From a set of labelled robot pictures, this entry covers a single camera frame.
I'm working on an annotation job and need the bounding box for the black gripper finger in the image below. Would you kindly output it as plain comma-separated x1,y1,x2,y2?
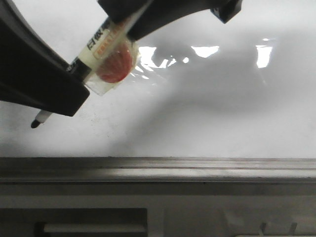
0,0,89,117
98,0,241,40

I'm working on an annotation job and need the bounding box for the white whiteboard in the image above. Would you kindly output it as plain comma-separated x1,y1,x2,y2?
0,0,316,158

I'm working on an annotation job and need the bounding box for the black and white whiteboard marker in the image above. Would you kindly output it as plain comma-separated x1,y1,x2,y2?
30,13,139,129

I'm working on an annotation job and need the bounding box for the grey metal whiteboard tray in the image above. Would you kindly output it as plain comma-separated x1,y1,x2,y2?
0,157,316,183

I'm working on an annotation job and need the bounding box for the red magnet taped to marker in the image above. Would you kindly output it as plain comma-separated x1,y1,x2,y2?
85,40,139,96

